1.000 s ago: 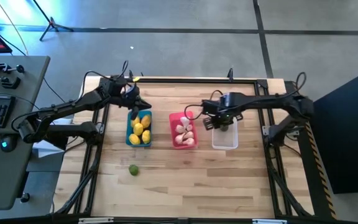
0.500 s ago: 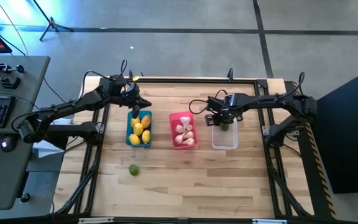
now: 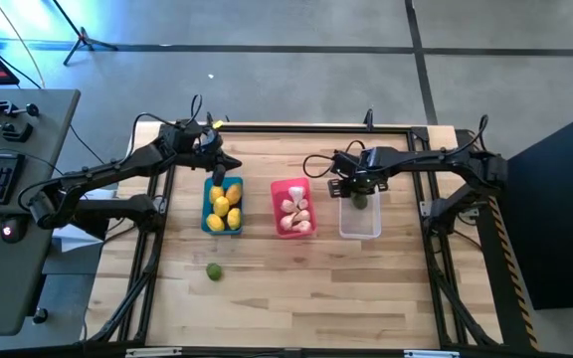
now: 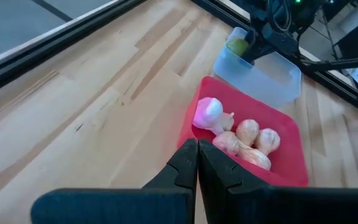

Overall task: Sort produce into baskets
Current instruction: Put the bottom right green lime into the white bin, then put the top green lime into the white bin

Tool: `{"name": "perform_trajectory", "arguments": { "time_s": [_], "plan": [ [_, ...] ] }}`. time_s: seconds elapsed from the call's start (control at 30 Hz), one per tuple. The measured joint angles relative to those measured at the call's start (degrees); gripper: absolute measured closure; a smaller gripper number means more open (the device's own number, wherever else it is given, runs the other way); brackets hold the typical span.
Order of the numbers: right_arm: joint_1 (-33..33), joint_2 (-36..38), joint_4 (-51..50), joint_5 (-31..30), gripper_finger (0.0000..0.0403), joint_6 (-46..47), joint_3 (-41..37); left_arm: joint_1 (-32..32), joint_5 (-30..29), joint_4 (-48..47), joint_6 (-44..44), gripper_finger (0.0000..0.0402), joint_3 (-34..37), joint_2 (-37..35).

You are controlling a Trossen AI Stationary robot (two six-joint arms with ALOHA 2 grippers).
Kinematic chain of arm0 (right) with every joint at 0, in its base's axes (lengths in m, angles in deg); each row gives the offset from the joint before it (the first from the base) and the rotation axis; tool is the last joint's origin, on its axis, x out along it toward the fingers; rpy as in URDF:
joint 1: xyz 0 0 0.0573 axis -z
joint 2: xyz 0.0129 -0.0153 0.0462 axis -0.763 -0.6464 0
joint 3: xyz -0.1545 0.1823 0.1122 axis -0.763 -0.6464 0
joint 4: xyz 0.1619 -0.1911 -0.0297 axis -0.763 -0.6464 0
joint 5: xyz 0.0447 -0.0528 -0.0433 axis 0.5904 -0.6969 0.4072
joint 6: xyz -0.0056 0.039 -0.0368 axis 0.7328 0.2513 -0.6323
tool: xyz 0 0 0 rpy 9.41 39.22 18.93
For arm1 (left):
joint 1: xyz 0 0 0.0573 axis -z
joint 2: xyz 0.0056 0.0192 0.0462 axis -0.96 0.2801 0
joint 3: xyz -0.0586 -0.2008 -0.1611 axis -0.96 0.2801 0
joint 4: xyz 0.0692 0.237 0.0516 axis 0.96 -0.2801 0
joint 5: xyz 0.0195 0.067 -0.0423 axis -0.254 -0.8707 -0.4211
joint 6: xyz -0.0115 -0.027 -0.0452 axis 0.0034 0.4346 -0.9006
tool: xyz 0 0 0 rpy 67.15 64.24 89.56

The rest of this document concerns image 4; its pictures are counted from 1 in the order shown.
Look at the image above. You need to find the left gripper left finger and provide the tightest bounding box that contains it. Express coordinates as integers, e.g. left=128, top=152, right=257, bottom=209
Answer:
left=30, top=138, right=198, bottom=224

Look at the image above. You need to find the black aluminium table frame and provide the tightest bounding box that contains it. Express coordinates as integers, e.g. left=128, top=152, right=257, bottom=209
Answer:
left=0, top=0, right=358, bottom=113

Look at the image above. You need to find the large white garlic bulb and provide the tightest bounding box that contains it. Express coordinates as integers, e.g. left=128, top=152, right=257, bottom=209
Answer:
left=192, top=96, right=226, bottom=135

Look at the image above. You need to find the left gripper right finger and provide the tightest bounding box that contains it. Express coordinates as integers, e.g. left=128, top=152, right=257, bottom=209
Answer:
left=198, top=139, right=358, bottom=224

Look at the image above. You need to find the small garlic bulb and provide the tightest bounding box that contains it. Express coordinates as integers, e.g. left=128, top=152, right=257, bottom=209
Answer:
left=212, top=131, right=241, bottom=156
left=254, top=128, right=282, bottom=156
left=236, top=119, right=260, bottom=147
left=223, top=112, right=235, bottom=131
left=237, top=143, right=272, bottom=171

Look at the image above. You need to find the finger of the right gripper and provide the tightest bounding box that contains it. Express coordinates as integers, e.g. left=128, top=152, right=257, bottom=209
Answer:
left=242, top=29, right=265, bottom=65

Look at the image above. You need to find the clear plastic basket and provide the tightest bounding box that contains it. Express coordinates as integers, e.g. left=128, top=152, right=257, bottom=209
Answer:
left=213, top=27, right=302, bottom=110

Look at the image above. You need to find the green lime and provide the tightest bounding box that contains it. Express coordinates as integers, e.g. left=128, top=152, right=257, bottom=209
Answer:
left=226, top=37, right=250, bottom=57

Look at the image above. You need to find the red plastic basket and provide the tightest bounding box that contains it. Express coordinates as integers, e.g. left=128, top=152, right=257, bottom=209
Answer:
left=177, top=76, right=310, bottom=187

